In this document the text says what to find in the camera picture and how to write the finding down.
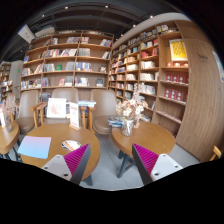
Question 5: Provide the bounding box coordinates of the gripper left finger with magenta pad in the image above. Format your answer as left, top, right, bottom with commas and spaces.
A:
42, 144, 91, 185

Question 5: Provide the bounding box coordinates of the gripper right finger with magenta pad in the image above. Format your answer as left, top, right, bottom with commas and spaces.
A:
132, 143, 182, 185

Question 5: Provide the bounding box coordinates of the light blue mouse pad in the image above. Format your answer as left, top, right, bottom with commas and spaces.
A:
18, 136, 51, 159

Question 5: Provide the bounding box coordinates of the round printed coaster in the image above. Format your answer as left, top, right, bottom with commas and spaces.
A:
61, 140, 81, 151

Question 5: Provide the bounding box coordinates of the round wooden table left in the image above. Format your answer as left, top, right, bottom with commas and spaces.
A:
20, 123, 100, 186

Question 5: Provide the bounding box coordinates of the round wooden table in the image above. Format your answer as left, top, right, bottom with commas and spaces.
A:
112, 121, 175, 178
20, 123, 100, 186

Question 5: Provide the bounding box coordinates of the round wooden table right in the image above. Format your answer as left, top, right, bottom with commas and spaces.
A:
112, 121, 175, 178

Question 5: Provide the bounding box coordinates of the white sign in wooden stand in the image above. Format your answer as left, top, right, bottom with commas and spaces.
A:
69, 103, 80, 130

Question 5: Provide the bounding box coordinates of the stack of books on table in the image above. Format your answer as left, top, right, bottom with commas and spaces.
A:
108, 116, 124, 128

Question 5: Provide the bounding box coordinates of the glass vase with dried flowers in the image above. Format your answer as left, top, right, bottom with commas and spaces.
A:
116, 83, 148, 137

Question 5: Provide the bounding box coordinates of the white framed picture card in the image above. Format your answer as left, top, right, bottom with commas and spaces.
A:
47, 98, 66, 118

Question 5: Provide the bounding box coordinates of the beige armchair left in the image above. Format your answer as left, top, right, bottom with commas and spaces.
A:
16, 90, 38, 134

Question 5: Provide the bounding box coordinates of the beige armchair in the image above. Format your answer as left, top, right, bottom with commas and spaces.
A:
44, 88, 79, 124
16, 90, 38, 134
91, 89, 117, 135

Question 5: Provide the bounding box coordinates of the wooden table far left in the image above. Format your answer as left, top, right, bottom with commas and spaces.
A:
0, 121, 20, 160

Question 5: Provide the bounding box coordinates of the beige armchair middle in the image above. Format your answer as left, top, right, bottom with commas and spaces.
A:
44, 88, 79, 124

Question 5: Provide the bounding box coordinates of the beige armchair right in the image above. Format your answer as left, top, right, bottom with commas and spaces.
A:
91, 89, 117, 135

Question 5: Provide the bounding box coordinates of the wooden bookshelf right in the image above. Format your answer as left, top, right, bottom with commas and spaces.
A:
109, 21, 189, 135

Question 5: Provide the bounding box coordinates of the wooden bookshelf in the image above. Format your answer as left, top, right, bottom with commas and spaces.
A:
20, 30, 114, 99
109, 21, 189, 135

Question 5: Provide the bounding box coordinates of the wooden bookshelf centre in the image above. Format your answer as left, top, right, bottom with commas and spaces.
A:
20, 30, 114, 99

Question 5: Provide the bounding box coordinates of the yellow framed poster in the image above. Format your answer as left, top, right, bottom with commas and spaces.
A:
169, 39, 187, 61

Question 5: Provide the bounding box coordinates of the white ceiling projector box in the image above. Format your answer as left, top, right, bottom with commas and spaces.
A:
18, 24, 35, 43

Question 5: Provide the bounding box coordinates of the curved wooden wall panel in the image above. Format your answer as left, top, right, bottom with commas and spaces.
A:
176, 21, 224, 162

